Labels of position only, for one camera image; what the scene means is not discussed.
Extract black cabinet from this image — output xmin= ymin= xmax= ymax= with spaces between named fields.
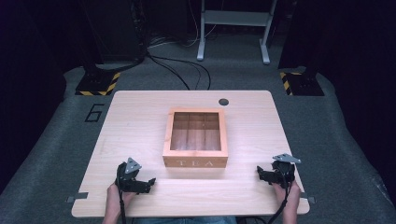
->
xmin=78 ymin=0 xmax=148 ymax=64

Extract person's right hand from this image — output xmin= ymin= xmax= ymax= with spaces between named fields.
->
xmin=271 ymin=179 xmax=302 ymax=209

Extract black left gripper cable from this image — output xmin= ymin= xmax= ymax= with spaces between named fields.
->
xmin=117 ymin=185 xmax=128 ymax=224

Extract white metal stand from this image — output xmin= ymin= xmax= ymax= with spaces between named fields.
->
xmin=195 ymin=0 xmax=278 ymax=65

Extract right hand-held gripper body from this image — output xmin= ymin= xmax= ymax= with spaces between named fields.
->
xmin=264 ymin=153 xmax=303 ymax=189

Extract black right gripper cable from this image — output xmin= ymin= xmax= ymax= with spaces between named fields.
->
xmin=266 ymin=169 xmax=291 ymax=224

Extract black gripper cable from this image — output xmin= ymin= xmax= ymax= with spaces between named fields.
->
xmin=266 ymin=169 xmax=291 ymax=224
xmin=117 ymin=185 xmax=128 ymax=224

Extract black floor cables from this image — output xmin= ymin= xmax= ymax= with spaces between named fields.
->
xmin=145 ymin=34 xmax=213 ymax=91

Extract black stand with striped base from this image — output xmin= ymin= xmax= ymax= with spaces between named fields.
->
xmin=278 ymin=46 xmax=325 ymax=97
xmin=74 ymin=46 xmax=121 ymax=97

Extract person's left hand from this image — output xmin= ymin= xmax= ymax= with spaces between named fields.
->
xmin=106 ymin=182 xmax=138 ymax=217

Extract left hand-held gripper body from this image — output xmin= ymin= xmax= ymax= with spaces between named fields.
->
xmin=115 ymin=157 xmax=149 ymax=194

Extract grey table edge bracket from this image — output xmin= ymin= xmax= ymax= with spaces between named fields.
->
xmin=300 ymin=191 xmax=317 ymax=205
xmin=65 ymin=191 xmax=90 ymax=203

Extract wooden tea box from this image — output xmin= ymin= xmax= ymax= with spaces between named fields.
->
xmin=162 ymin=107 xmax=229 ymax=169

